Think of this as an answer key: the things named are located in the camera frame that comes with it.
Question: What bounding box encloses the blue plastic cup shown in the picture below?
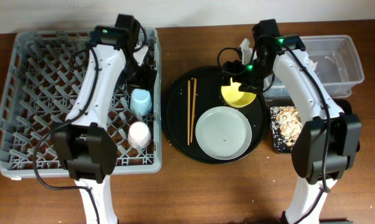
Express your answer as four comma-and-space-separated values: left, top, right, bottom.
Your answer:
130, 88, 153, 116

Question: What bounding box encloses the yellow bowl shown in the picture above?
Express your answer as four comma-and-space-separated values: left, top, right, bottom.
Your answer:
221, 79, 257, 108

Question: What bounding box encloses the pink plastic cup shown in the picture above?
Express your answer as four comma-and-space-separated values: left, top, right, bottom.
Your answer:
128, 121, 151, 149

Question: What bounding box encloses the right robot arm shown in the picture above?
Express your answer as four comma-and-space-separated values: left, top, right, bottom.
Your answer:
218, 19, 361, 223

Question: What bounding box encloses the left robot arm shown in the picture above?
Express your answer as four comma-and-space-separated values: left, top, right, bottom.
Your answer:
33, 14, 159, 223

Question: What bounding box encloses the grey dishwasher rack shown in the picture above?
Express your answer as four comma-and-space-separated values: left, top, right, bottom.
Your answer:
0, 30, 162, 180

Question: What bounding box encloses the left wooden chopstick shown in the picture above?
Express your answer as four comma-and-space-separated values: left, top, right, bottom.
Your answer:
187, 80, 191, 146

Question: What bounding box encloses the wooden chopstick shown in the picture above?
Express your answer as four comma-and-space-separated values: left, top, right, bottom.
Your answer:
190, 78, 197, 143
187, 80, 191, 146

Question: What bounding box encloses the right wooden chopstick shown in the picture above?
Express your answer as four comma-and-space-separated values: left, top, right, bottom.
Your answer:
190, 78, 197, 143

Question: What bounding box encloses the food scraps pile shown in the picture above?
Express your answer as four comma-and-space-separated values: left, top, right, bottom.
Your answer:
269, 106, 303, 154

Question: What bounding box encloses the round black tray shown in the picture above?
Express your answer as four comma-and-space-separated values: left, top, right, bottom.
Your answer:
161, 65, 270, 164

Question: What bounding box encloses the grey round plate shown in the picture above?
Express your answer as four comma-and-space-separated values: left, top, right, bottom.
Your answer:
195, 106, 252, 161

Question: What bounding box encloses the crumpled white paper wrapper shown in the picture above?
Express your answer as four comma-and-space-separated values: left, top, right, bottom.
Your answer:
310, 60, 318, 71

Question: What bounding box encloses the clear plastic bin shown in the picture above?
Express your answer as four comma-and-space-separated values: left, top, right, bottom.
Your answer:
262, 35, 365, 100

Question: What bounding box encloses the black rectangular tray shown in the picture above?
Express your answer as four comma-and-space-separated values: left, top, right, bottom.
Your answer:
269, 98, 361, 154

